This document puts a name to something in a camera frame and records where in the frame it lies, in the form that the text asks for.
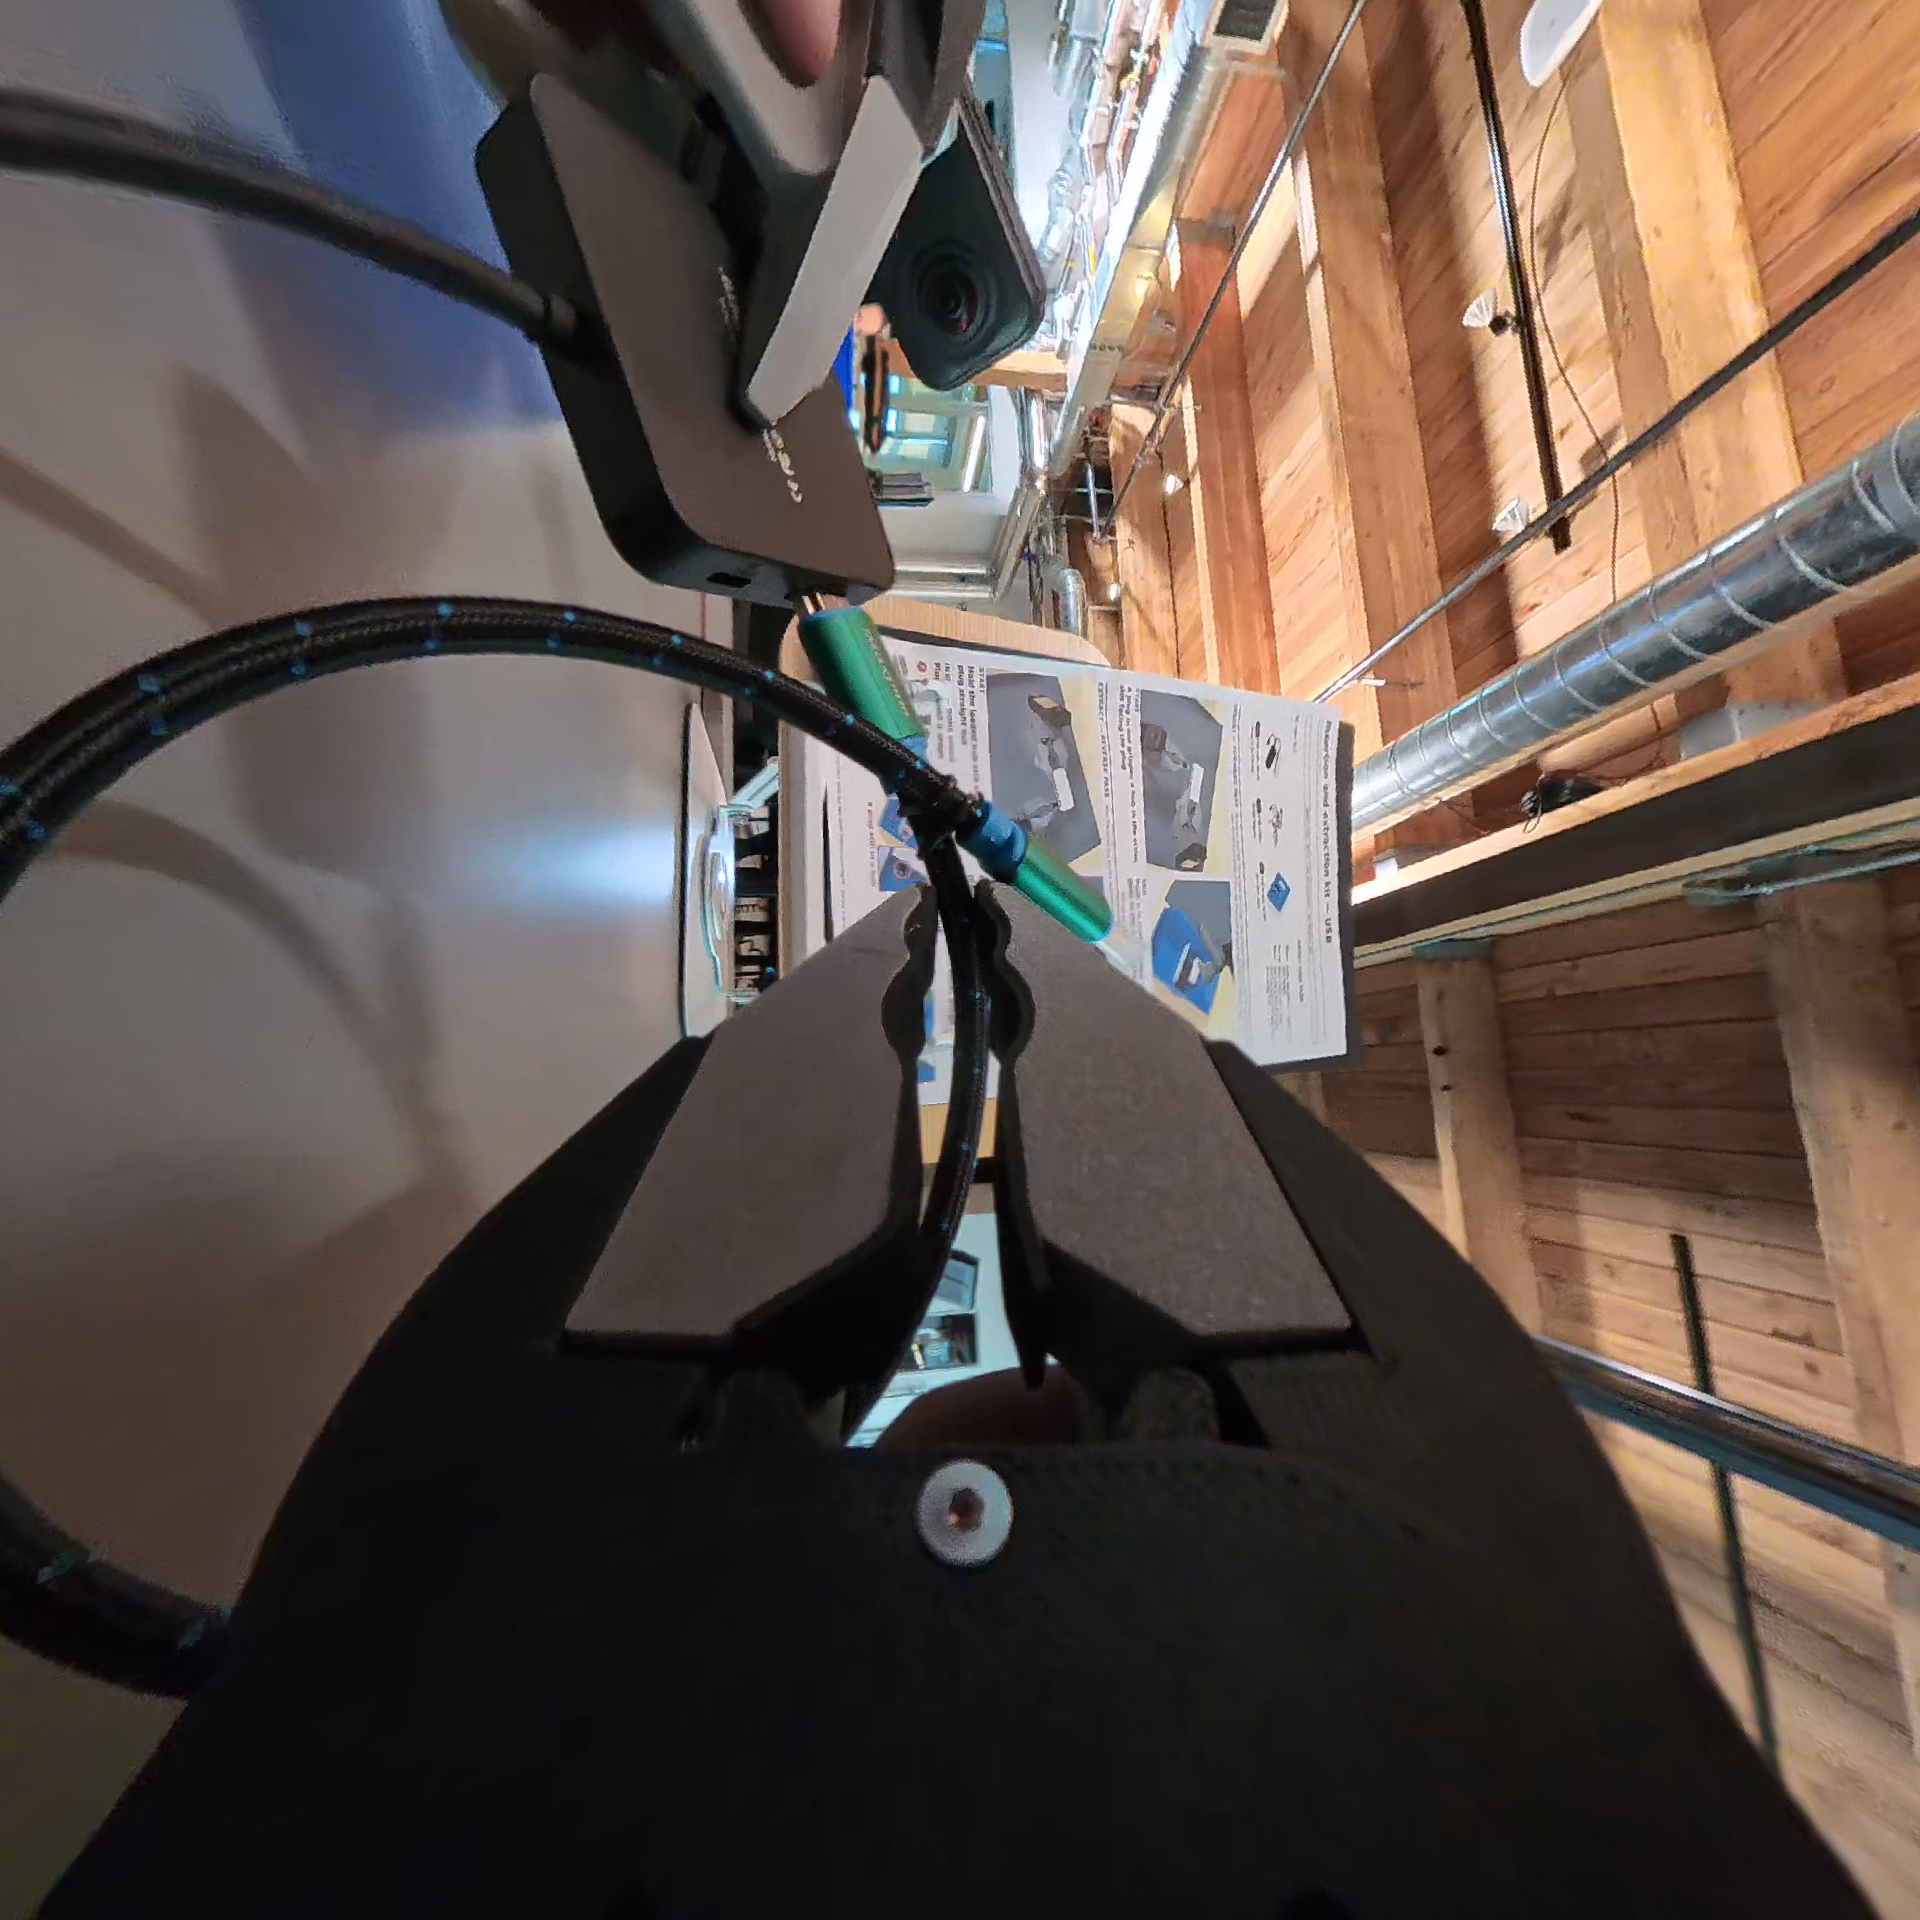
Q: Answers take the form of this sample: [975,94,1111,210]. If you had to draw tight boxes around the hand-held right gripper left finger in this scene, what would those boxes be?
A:
[562,886,940,1440]

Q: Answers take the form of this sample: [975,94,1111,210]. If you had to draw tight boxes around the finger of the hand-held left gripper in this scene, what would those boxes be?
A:
[645,0,976,429]

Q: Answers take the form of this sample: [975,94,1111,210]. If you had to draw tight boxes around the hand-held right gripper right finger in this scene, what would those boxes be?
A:
[975,883,1355,1390]

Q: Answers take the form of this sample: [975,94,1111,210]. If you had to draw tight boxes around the grey usb hub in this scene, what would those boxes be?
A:
[477,75,902,606]

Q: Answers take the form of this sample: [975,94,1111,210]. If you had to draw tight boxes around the black braided cable green plugs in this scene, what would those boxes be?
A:
[0,578,1119,1703]

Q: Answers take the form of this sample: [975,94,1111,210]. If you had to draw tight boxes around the black hub cable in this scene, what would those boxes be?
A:
[0,87,590,363]

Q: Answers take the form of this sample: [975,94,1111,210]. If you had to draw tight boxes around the person's left hand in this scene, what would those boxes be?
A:
[747,0,845,87]

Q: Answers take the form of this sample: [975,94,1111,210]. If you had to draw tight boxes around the printed instruction sheet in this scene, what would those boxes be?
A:
[817,631,1361,1070]

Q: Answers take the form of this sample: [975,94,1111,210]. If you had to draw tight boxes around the white sign stand base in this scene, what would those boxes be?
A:
[683,703,784,1039]

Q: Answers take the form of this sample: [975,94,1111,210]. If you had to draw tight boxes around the silver ventilation duct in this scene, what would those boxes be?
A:
[1349,413,1920,842]

